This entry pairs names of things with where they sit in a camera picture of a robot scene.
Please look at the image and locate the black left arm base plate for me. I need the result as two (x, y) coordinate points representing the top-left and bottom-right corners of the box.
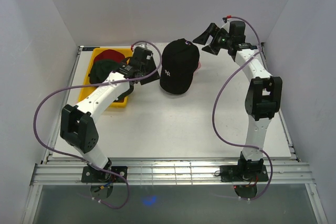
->
(81, 166), (128, 183)

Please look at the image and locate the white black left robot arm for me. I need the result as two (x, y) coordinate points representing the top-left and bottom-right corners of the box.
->
(60, 46), (160, 182)

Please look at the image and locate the yellow plastic bin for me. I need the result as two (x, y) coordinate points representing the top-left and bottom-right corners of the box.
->
(78, 47), (132, 108)

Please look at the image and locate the aluminium table frame rail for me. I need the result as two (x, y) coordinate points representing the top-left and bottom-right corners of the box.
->
(30, 159), (316, 186)

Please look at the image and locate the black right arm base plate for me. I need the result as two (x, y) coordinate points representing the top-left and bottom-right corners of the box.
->
(217, 165), (269, 182)

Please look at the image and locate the red baseball cap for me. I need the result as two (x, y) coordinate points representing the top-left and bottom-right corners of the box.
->
(93, 49), (125, 63)

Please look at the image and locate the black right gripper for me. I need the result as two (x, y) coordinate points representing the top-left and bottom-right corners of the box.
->
(193, 23), (233, 56)

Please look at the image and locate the dark green NY cap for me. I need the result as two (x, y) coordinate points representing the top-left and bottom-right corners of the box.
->
(89, 59), (120, 84)

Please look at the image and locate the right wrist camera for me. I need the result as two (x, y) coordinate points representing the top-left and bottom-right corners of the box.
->
(222, 15), (232, 23)

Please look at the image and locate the pink LA baseball cap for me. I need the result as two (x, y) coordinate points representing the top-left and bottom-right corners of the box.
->
(193, 61), (202, 77)

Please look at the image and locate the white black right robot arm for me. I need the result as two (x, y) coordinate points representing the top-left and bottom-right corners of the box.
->
(193, 16), (282, 180)

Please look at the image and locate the black NY baseball cap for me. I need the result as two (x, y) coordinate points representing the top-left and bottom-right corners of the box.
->
(160, 38), (200, 95)

